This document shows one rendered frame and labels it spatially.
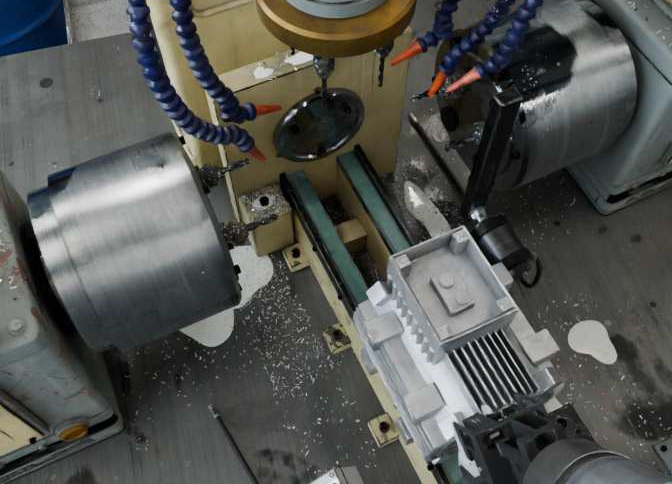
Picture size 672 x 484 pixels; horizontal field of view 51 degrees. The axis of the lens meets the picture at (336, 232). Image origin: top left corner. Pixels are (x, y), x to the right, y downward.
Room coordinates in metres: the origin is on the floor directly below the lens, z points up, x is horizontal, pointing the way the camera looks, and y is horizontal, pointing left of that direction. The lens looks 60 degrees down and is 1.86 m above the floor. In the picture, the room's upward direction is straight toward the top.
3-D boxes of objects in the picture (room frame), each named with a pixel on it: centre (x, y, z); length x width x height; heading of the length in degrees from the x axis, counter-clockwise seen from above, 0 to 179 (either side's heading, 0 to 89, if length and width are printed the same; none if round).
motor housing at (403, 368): (0.32, -0.15, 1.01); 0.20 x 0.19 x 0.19; 26
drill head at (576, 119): (0.73, -0.32, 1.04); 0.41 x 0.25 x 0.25; 116
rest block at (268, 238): (0.61, 0.11, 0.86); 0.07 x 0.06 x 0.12; 116
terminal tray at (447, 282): (0.35, -0.13, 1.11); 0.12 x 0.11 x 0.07; 26
